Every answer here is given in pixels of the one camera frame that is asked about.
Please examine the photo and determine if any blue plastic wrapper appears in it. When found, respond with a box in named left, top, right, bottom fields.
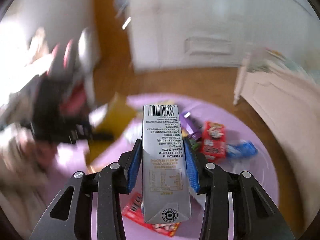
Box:
left=226, top=140, right=258, bottom=159

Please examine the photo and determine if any red snack box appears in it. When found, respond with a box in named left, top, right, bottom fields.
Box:
left=121, top=192, right=181, bottom=237
left=201, top=121, right=226, bottom=163

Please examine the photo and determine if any silver drink carton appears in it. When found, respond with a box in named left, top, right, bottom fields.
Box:
left=142, top=104, right=191, bottom=222

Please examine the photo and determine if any green gum pack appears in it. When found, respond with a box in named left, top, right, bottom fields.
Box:
left=189, top=137, right=201, bottom=152

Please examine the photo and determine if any flat red snack box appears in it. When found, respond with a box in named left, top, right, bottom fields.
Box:
left=121, top=192, right=181, bottom=237

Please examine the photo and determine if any purple tablecloth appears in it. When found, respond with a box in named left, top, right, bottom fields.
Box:
left=44, top=93, right=280, bottom=240

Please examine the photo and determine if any yellow bag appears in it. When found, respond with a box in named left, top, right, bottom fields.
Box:
left=85, top=93, right=137, bottom=166

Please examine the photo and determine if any purple tube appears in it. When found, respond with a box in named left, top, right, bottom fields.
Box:
left=180, top=111, right=202, bottom=141

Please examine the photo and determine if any black and pink clutter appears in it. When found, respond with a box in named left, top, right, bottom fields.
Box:
left=1, top=29, right=113, bottom=144

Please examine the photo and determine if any white wardrobe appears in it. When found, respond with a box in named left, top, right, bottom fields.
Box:
left=127, top=0, right=319, bottom=71

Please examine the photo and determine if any white bed frame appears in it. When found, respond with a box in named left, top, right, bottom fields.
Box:
left=233, top=48, right=319, bottom=225

